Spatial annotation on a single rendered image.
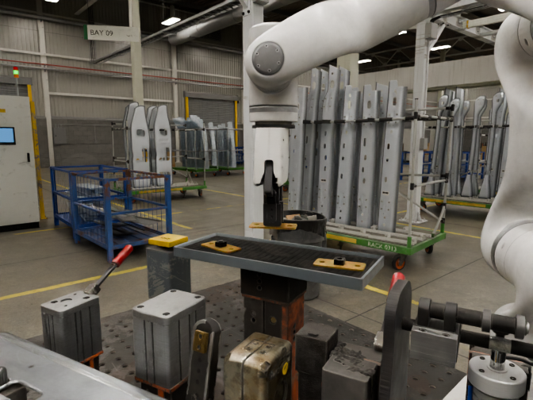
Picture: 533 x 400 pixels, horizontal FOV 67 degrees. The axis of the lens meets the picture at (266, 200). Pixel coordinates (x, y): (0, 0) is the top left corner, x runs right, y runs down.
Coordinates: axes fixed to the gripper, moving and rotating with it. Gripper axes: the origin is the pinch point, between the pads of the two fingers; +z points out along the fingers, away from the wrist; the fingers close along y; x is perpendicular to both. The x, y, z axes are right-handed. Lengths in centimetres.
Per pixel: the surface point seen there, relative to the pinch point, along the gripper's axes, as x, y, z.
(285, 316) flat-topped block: 2.7, 3.9, 17.6
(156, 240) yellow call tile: -25.9, -7.0, 8.0
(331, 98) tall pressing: 4, -457, -64
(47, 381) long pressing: -32.3, 19.5, 23.8
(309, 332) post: 7.7, 15.9, 14.1
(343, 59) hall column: 21, -746, -163
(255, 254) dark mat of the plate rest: -3.3, -0.3, 7.9
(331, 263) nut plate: 10.6, 4.0, 7.6
